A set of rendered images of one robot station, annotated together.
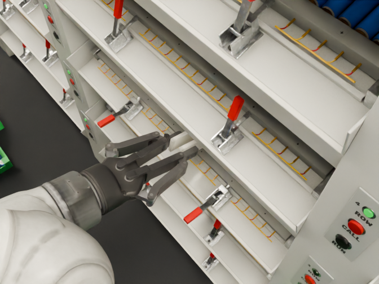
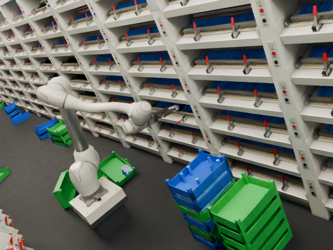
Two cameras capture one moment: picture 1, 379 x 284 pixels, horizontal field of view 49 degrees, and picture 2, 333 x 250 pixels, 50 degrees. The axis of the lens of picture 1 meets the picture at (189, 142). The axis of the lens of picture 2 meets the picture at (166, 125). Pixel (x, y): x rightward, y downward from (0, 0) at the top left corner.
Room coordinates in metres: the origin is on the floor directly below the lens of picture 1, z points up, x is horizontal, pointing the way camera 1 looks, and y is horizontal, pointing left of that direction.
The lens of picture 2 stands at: (-1.89, -0.37, 1.58)
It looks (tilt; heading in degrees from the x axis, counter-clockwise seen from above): 25 degrees down; 11
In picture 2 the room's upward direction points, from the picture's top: 25 degrees counter-clockwise
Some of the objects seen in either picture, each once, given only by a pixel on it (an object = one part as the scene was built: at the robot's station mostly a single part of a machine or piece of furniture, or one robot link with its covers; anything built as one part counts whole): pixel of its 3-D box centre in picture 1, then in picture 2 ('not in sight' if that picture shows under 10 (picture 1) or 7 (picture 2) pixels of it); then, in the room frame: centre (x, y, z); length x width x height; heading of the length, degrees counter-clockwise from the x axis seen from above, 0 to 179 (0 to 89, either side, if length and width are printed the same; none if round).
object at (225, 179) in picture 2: not in sight; (202, 184); (-0.24, -0.08, 0.36); 0.30 x 0.20 x 0.08; 131
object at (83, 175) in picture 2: not in sight; (83, 176); (0.16, 0.74, 0.44); 0.18 x 0.16 x 0.22; 2
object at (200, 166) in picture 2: not in sight; (197, 173); (-0.24, -0.08, 0.44); 0.30 x 0.20 x 0.08; 131
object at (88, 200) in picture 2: not in sight; (93, 193); (0.14, 0.73, 0.30); 0.22 x 0.18 x 0.06; 36
